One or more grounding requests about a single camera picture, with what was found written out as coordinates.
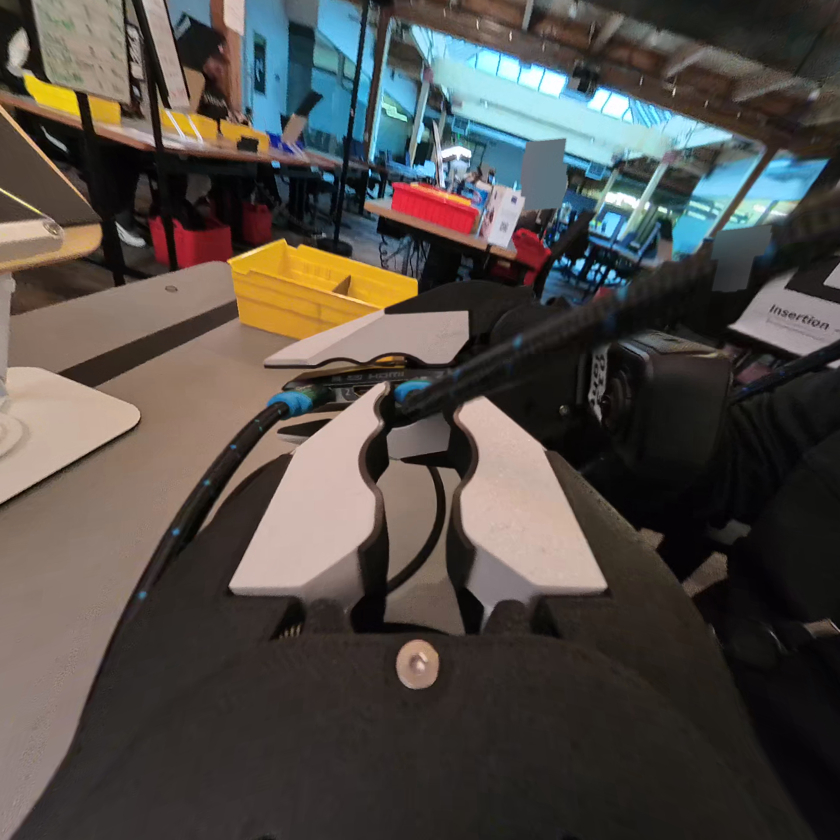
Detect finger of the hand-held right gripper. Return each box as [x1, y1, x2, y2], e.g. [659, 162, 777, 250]
[279, 413, 455, 462]
[264, 308, 471, 368]

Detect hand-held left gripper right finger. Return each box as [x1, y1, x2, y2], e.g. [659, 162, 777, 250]
[446, 395, 609, 634]

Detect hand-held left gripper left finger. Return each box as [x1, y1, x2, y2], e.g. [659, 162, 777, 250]
[227, 382, 391, 608]

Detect hdmi switch box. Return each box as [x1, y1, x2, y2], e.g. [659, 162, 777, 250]
[282, 366, 460, 413]

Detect braided hdmi cable green plug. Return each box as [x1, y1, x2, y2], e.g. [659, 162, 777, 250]
[92, 386, 326, 710]
[392, 187, 840, 417]

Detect wooden desk black legs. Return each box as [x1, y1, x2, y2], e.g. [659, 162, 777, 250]
[364, 198, 519, 293]

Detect yellow plastic bin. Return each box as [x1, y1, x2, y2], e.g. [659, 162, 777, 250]
[227, 238, 420, 340]

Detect red plastic bin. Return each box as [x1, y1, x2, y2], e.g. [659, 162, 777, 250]
[392, 182, 480, 235]

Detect printed task sign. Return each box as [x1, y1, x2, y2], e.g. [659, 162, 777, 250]
[727, 259, 840, 358]

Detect office chair red cover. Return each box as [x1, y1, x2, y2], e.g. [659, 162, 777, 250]
[512, 210, 592, 296]

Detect white printed box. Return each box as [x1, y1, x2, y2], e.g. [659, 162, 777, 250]
[482, 185, 526, 249]

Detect red floor bin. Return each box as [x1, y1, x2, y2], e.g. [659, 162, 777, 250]
[241, 202, 274, 247]
[149, 213, 235, 269]

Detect black floor pole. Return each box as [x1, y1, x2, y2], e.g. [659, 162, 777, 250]
[328, 0, 371, 257]

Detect wooden board white stand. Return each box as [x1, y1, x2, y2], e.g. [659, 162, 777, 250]
[0, 105, 142, 506]

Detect small yellow parts bin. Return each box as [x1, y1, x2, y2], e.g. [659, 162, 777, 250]
[25, 73, 122, 126]
[161, 110, 219, 140]

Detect long wooden table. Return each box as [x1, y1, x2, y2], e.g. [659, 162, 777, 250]
[0, 91, 371, 198]

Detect handwritten whiteboard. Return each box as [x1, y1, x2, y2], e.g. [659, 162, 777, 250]
[140, 0, 191, 111]
[29, 0, 132, 105]

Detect plain black braided cable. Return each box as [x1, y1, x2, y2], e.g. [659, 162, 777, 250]
[386, 465, 448, 586]

